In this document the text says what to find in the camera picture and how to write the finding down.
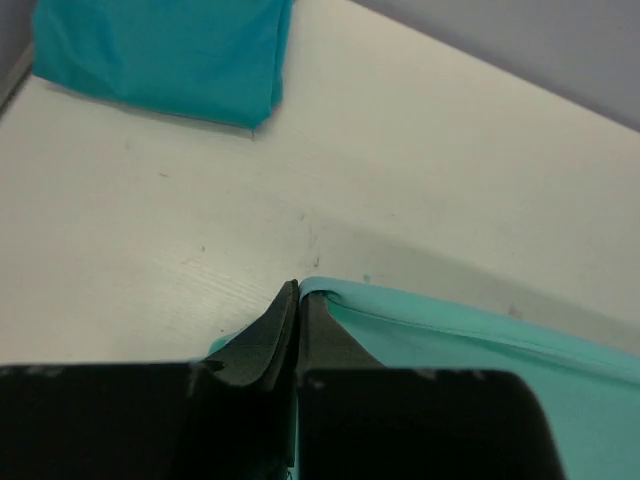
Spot mint green t-shirt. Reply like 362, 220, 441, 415
207, 275, 640, 480

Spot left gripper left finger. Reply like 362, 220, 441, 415
189, 280, 299, 479

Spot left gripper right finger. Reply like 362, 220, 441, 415
297, 293, 382, 479

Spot folded teal blue t-shirt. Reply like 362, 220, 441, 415
32, 0, 293, 130

